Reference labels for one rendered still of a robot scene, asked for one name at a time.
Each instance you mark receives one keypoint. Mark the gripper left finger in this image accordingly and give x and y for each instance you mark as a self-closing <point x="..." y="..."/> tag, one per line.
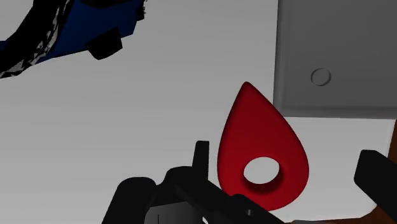
<point x="186" y="186"/>

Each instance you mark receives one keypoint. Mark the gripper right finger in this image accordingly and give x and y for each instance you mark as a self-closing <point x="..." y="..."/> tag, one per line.
<point x="377" y="173"/>

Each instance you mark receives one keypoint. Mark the red teardrop shape with hole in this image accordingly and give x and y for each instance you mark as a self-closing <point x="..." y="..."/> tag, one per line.
<point x="257" y="130"/>

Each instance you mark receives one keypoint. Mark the grey sink basin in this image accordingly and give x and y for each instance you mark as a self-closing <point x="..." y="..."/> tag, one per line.
<point x="341" y="40"/>

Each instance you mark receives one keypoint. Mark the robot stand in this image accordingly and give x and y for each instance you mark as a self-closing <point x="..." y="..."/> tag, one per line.
<point x="90" y="21"/>

